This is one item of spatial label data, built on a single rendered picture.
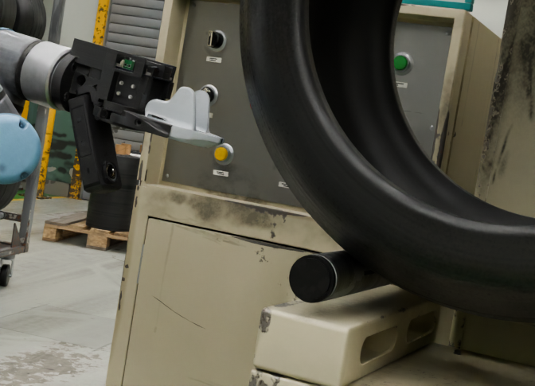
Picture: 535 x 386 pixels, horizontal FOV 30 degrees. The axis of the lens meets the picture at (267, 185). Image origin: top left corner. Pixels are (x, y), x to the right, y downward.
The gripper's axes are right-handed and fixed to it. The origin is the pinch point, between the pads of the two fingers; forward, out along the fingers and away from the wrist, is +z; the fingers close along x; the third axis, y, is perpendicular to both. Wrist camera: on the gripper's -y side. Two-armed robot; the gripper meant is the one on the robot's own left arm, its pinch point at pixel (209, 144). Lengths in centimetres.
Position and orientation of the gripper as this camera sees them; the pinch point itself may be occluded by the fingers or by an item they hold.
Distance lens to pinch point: 110.6
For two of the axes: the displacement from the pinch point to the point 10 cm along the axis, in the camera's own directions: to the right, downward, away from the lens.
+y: 2.7, -9.6, -1.0
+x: 4.0, 0.2, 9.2
